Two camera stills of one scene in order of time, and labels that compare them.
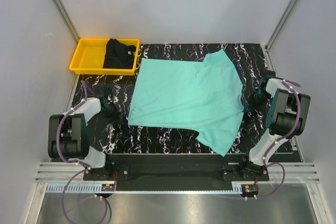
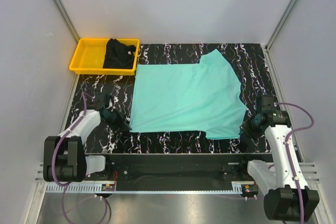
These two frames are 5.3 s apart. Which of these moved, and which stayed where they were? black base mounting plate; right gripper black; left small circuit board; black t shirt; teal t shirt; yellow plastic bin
Moved: right gripper black; teal t shirt
Stayed: left small circuit board; yellow plastic bin; black base mounting plate; black t shirt
